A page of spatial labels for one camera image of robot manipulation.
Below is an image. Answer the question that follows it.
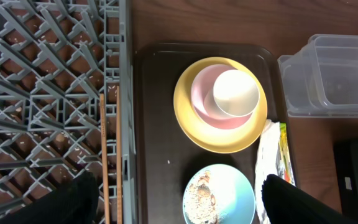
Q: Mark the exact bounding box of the grey plastic dish rack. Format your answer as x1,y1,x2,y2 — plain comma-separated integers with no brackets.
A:
0,0,138,223

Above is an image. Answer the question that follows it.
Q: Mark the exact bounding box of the rice food waste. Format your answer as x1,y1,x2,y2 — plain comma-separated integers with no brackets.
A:
184,170,218,224

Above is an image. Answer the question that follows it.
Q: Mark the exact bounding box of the clear plastic bin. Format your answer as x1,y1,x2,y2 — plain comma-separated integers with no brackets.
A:
278,34,358,118

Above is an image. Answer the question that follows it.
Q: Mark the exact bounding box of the green orange snack wrapper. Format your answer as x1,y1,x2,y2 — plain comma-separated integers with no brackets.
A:
278,123,296,186

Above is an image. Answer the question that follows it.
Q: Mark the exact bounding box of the pink plastic bowl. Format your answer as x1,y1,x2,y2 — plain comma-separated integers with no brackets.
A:
191,64,253,129

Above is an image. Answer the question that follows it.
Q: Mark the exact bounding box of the cream plastic cup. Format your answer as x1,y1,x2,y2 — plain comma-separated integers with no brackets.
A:
204,70,260,119

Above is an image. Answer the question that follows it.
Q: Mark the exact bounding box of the dark brown serving tray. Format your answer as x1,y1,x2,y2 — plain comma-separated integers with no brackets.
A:
134,42,288,223

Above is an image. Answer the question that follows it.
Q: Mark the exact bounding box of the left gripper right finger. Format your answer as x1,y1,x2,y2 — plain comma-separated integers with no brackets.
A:
262,174,356,224

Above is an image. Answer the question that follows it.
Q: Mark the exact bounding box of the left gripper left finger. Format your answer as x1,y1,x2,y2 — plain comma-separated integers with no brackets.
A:
0,171,99,224

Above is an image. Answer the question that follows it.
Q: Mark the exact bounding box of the yellow plastic plate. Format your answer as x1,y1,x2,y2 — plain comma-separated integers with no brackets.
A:
173,57,268,154

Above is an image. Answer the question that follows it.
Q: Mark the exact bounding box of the white napkin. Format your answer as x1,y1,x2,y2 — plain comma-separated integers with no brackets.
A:
254,119,280,224

